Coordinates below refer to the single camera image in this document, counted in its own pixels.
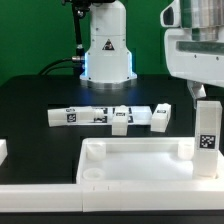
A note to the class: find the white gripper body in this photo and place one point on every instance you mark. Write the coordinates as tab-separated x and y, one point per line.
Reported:
194	40

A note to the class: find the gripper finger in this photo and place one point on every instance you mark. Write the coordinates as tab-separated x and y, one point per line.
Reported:
197	91

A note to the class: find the white desk top tray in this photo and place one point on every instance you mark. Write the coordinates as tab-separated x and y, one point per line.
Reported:
163	159

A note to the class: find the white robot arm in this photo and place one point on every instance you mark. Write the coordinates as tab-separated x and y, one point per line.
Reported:
108	62

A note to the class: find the white marker sheet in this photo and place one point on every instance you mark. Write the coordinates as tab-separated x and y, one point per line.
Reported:
138	115

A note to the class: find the white front fence bar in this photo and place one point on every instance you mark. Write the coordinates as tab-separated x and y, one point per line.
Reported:
121	196

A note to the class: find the white fence bar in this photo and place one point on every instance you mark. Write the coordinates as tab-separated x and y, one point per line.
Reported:
3	150
121	196

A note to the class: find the white left fence bar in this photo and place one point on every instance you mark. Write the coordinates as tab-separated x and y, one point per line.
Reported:
3	150

